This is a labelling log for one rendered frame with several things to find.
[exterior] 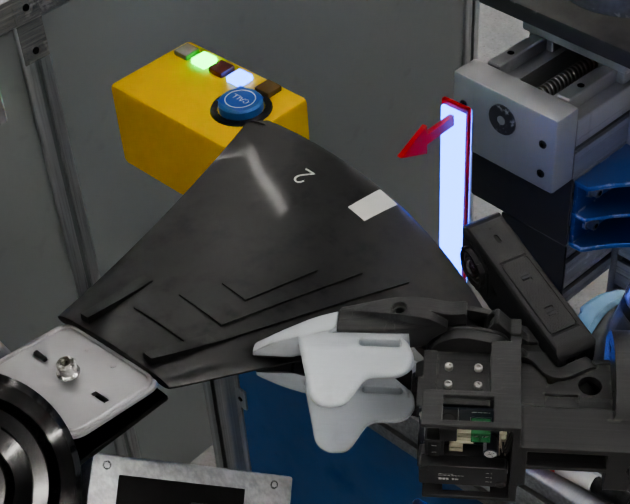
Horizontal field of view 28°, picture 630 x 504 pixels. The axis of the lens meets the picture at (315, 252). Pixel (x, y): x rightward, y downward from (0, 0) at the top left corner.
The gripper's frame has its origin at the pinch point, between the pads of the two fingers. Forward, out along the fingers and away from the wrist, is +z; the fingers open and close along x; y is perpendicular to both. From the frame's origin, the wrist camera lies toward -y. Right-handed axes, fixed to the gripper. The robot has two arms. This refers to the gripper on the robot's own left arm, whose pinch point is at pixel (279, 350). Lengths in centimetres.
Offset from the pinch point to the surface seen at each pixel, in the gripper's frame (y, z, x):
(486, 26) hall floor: -219, -13, 142
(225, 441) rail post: -36, 17, 64
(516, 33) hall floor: -215, -20, 142
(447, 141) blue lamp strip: -23.4, -8.9, 4.6
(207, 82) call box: -42.5, 13.5, 15.3
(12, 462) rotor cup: 12.1, 11.4, -5.6
